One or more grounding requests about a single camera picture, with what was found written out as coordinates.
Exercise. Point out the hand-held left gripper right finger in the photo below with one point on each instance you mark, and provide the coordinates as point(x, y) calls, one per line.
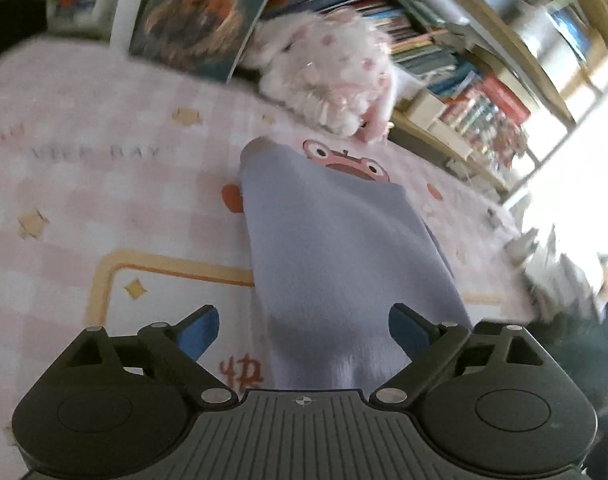
point(408, 332)

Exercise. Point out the large illustrated book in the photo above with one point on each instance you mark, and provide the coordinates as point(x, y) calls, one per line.
point(204, 15)

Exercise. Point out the white plush bunny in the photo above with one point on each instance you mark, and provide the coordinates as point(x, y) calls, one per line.
point(329, 65)

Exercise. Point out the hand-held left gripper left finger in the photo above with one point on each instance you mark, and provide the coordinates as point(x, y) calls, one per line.
point(201, 331)

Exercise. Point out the lavender sweater with orange print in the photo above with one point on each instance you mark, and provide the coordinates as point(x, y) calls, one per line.
point(334, 260)

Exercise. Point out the row of books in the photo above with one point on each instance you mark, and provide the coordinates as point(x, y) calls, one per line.
point(434, 60)

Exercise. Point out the pink checkered tablecloth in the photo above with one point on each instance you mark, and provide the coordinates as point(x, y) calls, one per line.
point(109, 185)

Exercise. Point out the clear glass ornaments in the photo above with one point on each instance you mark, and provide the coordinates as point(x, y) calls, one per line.
point(554, 270)

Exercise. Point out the white shelf post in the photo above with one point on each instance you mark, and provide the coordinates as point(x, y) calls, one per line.
point(129, 5)

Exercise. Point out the bookshelf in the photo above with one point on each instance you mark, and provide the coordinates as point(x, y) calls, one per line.
point(509, 35)

